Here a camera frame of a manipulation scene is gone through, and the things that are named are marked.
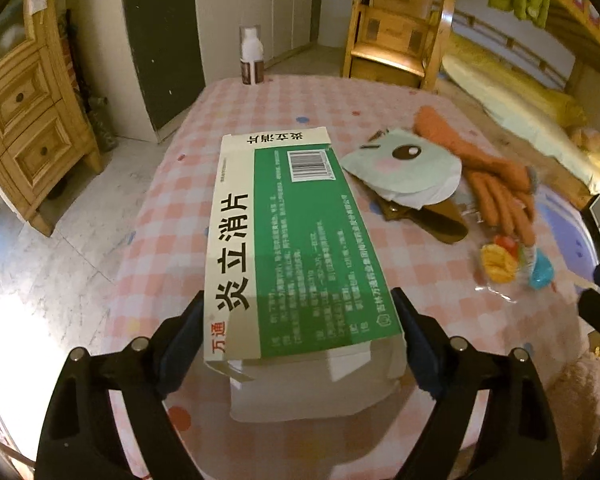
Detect dark wardrobe panel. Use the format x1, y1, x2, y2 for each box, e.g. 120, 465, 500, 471
120, 0, 206, 143

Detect pale green paper mask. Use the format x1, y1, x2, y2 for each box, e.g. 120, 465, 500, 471
341, 127, 463, 210

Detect wooden stair drawers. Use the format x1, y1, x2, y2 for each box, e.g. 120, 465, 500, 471
342, 0, 456, 91

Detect clear packet with colourful toys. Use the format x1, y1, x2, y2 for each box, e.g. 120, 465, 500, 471
475, 235, 558, 303

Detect orange glove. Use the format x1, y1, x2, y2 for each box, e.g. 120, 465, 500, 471
412, 106, 538, 246

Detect white and brown bottle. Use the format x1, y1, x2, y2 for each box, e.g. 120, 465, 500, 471
239, 25, 266, 86

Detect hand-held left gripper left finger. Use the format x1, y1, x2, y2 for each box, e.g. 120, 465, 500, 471
34, 290, 206, 480

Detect beige plush toy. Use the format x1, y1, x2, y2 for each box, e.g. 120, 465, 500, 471
570, 127, 600, 153

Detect wooden cabinet with drawers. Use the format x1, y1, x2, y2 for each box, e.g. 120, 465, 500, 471
0, 0, 103, 238

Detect purple patterned rug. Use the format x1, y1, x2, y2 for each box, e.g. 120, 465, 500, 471
535, 180, 600, 311

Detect green and white medicine box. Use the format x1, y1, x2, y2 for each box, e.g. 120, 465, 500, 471
202, 126, 408, 423

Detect yellow bedding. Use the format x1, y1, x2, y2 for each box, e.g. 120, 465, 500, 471
440, 35, 600, 196

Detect wooden bunk bed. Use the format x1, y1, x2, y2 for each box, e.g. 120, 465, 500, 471
432, 0, 600, 211

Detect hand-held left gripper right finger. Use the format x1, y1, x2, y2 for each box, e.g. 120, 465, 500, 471
390, 287, 563, 480

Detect pink checked tablecloth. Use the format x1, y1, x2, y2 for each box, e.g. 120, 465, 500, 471
107, 76, 596, 480

